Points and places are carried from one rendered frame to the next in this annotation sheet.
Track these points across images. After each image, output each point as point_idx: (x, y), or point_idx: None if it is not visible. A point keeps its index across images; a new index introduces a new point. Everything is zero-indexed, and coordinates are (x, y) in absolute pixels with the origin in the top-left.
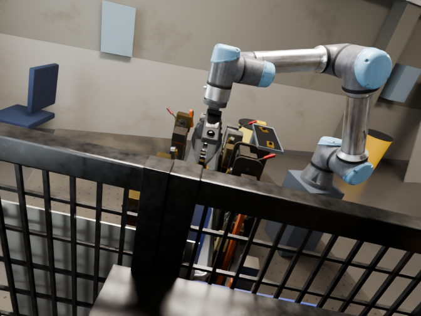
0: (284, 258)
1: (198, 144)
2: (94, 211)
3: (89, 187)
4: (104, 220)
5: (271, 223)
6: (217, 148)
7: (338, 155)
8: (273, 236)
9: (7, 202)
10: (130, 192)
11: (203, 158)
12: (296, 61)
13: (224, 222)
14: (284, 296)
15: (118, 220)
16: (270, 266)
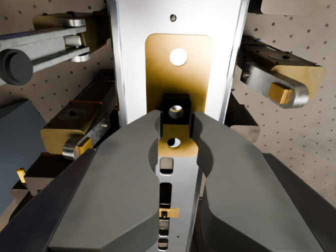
0: (22, 97)
1: (248, 191)
2: (294, 117)
3: (305, 156)
4: (278, 105)
5: (43, 146)
6: (58, 185)
7: None
8: (41, 127)
9: None
10: (311, 85)
11: (159, 233)
12: None
13: (81, 24)
14: (12, 29)
15: (260, 109)
16: (40, 79)
